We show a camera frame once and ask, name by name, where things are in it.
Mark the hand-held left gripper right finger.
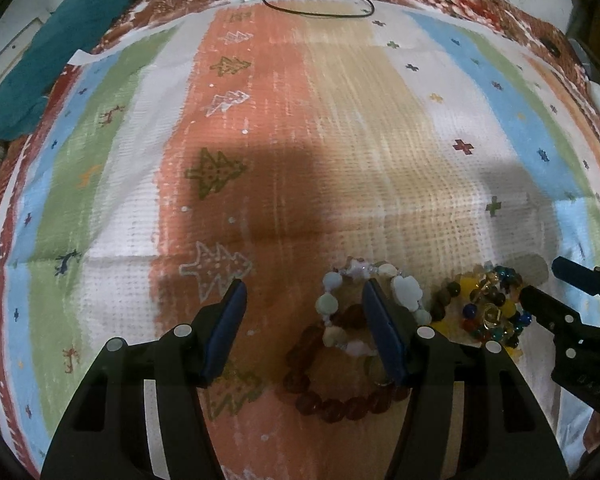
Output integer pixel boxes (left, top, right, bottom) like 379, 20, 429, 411
362, 277, 571, 480

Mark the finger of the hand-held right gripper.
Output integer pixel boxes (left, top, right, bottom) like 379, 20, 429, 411
519, 285, 600, 361
551, 256, 600, 301

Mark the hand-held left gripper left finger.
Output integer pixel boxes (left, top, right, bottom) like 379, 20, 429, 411
40, 279, 248, 480

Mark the multicolour bead bracelet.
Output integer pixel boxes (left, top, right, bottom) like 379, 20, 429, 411
460, 265, 533, 348

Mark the pastel stone bracelet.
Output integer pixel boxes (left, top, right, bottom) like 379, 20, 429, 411
321, 256, 433, 358

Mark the dark red bead bracelet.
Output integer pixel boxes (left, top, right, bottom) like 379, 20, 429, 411
284, 305, 413, 423

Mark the striped printed mat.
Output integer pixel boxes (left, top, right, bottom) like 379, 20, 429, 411
0, 0, 600, 480

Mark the teal cloth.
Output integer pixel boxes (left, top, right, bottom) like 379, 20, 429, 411
0, 0, 161, 145

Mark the white bed headboard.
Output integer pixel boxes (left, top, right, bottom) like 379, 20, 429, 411
0, 5, 56, 111

